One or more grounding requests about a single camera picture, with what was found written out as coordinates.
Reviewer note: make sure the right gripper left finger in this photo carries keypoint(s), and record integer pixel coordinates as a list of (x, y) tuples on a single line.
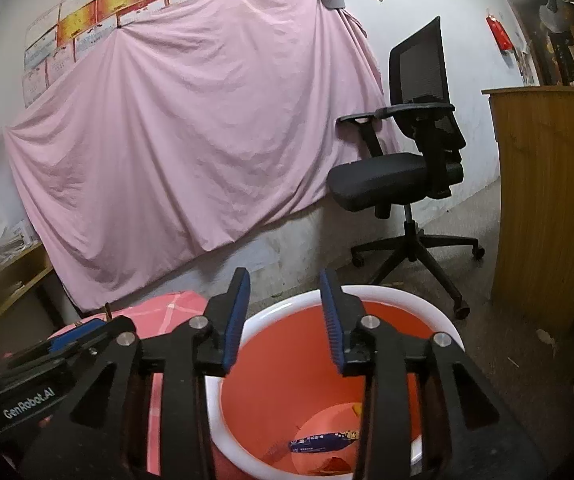
[(187, 389)]

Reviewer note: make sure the pink hanging sheet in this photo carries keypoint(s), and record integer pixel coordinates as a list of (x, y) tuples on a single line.
[(184, 131)]

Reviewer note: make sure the blue snack bag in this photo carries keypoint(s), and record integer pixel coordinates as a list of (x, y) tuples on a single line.
[(324, 443)]

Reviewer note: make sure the pink checked tablecloth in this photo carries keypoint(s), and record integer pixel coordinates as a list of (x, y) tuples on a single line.
[(157, 349)]

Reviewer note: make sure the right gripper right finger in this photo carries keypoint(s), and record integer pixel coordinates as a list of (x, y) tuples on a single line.
[(467, 430)]

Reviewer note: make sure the red hanging ornament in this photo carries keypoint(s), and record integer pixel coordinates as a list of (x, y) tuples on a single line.
[(499, 34)]

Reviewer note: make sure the framed figure picture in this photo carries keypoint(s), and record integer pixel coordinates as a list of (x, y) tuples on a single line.
[(546, 26)]

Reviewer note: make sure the wall certificates group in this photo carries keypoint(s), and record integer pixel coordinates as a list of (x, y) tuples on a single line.
[(66, 33)]

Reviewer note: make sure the red white plastic basin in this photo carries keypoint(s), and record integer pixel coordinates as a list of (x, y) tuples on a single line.
[(283, 386)]

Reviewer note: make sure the black office chair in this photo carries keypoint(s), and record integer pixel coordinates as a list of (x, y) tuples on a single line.
[(414, 147)]

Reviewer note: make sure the wooden wall shelf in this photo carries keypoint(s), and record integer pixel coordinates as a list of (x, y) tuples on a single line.
[(21, 274)]

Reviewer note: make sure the paper pile on shelf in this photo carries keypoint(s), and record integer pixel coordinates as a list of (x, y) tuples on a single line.
[(16, 239)]

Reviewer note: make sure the wooden cabinet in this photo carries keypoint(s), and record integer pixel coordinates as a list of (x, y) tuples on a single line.
[(534, 273)]

